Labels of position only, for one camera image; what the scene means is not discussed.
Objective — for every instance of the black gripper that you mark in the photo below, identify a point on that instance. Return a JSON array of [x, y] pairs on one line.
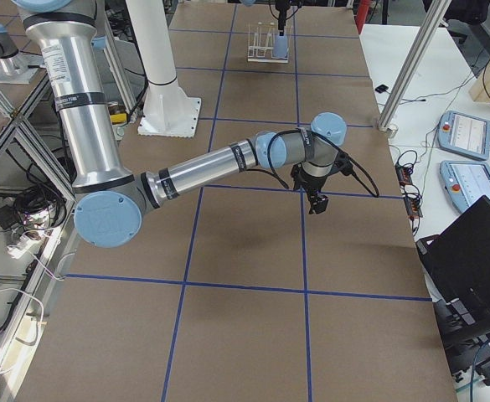
[[282, 16], [312, 185]]

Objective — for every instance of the light blue plastic cup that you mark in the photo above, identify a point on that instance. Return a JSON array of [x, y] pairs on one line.
[[280, 47]]

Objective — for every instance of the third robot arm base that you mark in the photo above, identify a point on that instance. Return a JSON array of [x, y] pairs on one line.
[[16, 67]]

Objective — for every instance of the orange black usb hub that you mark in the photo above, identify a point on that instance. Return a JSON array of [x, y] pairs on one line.
[[410, 192]]

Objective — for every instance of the small black device on table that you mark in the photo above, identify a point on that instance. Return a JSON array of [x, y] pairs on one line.
[[381, 88]]

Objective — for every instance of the lower teach pendant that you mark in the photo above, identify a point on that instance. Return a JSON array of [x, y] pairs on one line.
[[465, 182]]

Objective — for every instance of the teach pendant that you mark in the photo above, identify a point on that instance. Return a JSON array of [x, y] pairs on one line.
[[465, 182], [465, 135]]

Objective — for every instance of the upper teach pendant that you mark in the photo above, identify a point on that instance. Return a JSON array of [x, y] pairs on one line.
[[465, 135]]

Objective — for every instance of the black laptop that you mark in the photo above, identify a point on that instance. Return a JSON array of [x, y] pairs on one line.
[[458, 262]]

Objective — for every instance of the white pot with yellow contents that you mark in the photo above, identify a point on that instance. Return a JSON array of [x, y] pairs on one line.
[[119, 119]]

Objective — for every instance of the white wire cup holder rack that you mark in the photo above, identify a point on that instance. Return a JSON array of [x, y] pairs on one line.
[[260, 43]]

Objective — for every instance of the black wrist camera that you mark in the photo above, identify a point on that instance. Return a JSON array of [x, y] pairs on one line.
[[342, 164]]

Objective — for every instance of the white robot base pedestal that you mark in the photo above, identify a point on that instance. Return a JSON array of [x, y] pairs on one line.
[[167, 110]]

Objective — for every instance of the aluminium frame post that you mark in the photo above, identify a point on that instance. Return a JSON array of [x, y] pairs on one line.
[[415, 55]]

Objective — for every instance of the black power adapter with cables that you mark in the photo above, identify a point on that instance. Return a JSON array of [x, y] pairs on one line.
[[36, 208]]

